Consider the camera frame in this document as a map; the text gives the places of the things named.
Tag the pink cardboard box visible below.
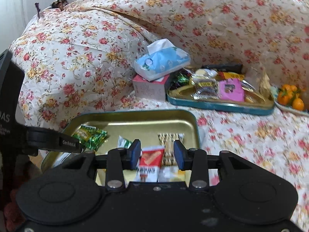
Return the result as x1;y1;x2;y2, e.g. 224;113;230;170
132;74;171;101

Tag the gold metal tray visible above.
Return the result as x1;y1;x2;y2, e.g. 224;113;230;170
41;109;200;184

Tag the beige paper bag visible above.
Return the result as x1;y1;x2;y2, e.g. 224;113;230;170
259;72;272;95

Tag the beige patterned snack bar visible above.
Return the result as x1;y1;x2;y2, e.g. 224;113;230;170
157;133;185;166

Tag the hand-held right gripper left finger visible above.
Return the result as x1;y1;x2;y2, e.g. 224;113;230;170
61;139;141;189

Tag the green foil candy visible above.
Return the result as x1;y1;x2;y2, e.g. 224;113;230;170
84;128;108;151

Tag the green white snack packet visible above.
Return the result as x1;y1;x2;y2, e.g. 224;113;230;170
117;136;133;150

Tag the yellow white snack packet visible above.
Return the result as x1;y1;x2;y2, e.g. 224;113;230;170
158;165;186;183

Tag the dark brown object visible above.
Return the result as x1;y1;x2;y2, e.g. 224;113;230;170
51;0;68;10

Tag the teal gold tin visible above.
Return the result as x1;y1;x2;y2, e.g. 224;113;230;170
167;84;275;116

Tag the brown kiwi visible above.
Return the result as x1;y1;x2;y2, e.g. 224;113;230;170
301;92;309;110

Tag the black remote control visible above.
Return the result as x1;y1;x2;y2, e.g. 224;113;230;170
201;63;243;74

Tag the pile of foil candies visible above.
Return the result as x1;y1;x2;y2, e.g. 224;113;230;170
170;69;194;90

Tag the red snack packet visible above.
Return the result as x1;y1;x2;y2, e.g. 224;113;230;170
136;146;165;183

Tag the pink snack packet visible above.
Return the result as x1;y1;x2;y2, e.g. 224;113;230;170
218;78;245;102

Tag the blue tissue pack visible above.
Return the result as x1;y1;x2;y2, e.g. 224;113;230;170
134;39;190;82

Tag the clear plastic wrapper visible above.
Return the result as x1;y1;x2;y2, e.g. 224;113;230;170
245;68;262;87

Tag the white fruit plate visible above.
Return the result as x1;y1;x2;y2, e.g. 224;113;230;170
270;86;309;116

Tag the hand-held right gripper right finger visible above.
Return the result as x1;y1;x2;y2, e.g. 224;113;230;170
174;140;250;189

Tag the clear cookie packet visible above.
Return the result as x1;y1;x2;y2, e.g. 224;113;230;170
192;68;218;80

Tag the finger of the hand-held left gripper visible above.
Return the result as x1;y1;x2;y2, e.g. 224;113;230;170
26;128;85;154

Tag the brown snack packet yellow label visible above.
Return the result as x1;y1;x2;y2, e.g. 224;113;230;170
193;78;221;100

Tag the orange snack packet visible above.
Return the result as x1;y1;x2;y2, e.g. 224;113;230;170
218;71;245;81

